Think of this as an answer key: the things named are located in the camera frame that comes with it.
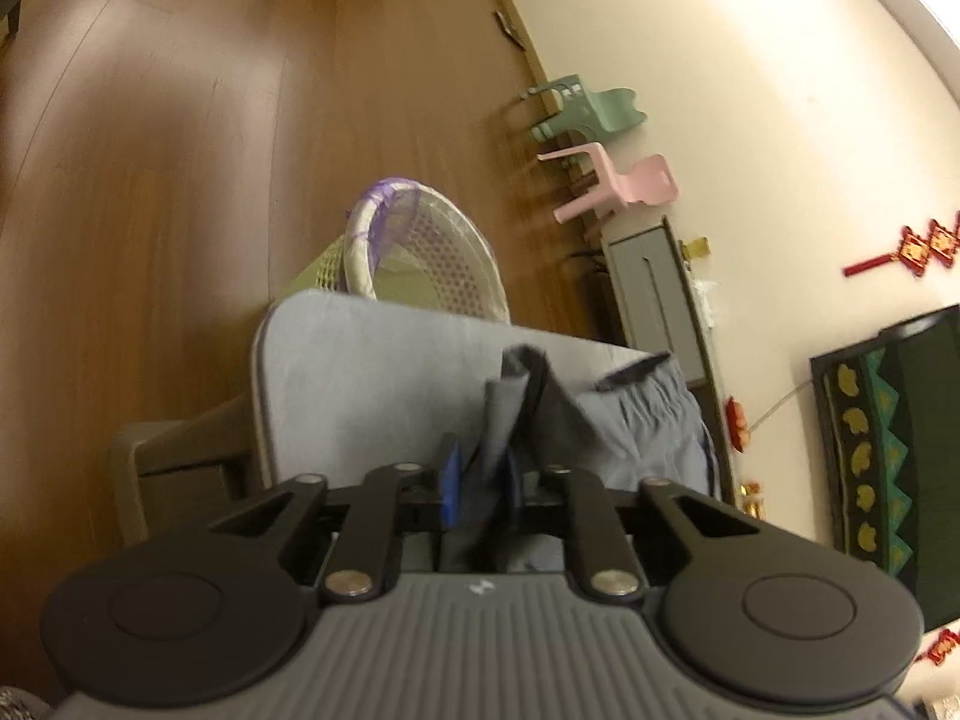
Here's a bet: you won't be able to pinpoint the pink plastic chair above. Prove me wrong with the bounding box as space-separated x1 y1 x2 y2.
536 142 677 225

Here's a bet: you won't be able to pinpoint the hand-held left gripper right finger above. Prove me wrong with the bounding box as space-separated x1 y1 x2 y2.
501 454 762 601

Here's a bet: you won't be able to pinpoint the long grey television cabinet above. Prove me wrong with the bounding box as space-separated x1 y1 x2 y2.
577 216 751 511

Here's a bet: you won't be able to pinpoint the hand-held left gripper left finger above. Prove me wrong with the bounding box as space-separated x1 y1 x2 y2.
210 433 462 605

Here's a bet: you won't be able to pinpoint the black television cable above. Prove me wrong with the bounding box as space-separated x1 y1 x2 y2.
750 379 815 430

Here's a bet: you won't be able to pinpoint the wall television patterned cover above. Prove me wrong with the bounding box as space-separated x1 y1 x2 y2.
810 306 960 632

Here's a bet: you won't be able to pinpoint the red fruit plate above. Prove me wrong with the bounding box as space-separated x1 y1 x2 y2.
724 396 755 453

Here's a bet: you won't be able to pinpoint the green plastic chair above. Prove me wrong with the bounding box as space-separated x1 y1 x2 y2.
517 75 648 144

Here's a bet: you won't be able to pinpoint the grey pants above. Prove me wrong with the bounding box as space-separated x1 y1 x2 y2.
442 345 725 578

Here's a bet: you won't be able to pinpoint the red knot ornament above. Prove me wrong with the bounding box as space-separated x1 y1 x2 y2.
841 211 960 279
911 626 960 665

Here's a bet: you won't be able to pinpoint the mesh laundry basket purple rim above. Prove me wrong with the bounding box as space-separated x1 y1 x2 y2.
281 178 512 325

